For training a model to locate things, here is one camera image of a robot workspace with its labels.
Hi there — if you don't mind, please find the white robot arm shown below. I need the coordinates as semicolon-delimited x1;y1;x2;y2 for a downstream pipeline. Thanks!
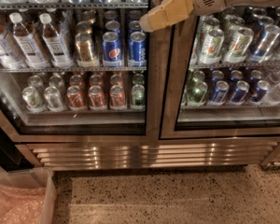
140;0;280;33

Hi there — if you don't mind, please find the blue pepsi can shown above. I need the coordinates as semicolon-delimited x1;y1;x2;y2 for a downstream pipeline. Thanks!
103;32;123;67
128;32;147;67

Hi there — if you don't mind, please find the glass fridge door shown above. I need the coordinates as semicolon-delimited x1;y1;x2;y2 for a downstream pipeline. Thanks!
161;6;280;139
0;0;170;143

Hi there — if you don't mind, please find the front right blue pepsi can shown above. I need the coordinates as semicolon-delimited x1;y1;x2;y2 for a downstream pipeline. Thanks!
128;32;147;67

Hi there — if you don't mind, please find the front silver can far left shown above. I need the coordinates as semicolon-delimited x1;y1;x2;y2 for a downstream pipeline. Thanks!
22;86;46;113

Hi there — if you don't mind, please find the front gold soda can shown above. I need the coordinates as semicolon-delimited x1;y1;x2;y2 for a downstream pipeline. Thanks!
75;33;99;67

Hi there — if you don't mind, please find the front 7up can right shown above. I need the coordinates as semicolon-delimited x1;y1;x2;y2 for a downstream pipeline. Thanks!
222;27;254;63

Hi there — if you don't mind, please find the front green can left door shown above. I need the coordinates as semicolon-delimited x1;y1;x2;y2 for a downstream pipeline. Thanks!
131;85;145;109

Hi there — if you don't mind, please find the tea bottle white cap right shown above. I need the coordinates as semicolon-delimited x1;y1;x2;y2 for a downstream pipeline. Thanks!
39;13;73;68

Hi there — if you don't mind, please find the pink bubble wrap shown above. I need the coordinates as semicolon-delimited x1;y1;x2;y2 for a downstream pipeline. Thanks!
0;185;46;224

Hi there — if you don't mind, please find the white gripper with vent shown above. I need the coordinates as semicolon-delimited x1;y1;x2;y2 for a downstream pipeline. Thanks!
139;0;227;33

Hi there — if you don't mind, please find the clear plastic storage bin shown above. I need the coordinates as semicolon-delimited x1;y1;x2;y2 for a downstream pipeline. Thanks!
0;168;57;224

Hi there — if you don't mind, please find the tea bottle white cap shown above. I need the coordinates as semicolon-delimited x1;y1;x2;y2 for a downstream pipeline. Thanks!
9;12;49;69
39;13;73;68

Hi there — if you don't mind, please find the silver blue can upper right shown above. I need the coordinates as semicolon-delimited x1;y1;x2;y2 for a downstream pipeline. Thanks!
248;24;280;63

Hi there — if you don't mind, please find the metal stand leg right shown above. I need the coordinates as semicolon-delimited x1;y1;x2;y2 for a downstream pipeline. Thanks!
259;142;280;171

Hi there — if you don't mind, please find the steel fridge bottom grille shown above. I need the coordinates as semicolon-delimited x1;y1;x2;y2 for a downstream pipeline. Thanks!
17;136;280;171

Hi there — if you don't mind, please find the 7up can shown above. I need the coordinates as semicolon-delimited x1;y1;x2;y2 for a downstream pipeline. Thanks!
222;27;254;63
199;28;224;64

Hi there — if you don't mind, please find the tea bottle white cap middle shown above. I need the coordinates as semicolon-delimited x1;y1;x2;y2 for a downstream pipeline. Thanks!
9;12;49;69

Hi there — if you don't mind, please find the front 7up can left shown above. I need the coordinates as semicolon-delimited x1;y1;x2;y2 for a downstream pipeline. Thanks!
199;28;224;64

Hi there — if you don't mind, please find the green can door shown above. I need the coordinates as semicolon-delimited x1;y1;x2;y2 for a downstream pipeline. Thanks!
131;85;145;109
188;81;208;106

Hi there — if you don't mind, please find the tea bottle left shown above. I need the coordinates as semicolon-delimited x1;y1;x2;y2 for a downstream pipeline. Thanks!
0;22;26;70

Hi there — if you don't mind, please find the orange can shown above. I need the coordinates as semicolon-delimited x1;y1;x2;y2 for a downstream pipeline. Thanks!
109;85;127;110
67;86;86;110
88;86;106;110

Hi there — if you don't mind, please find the front green can right door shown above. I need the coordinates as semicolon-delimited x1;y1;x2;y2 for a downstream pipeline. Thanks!
188;81;208;106

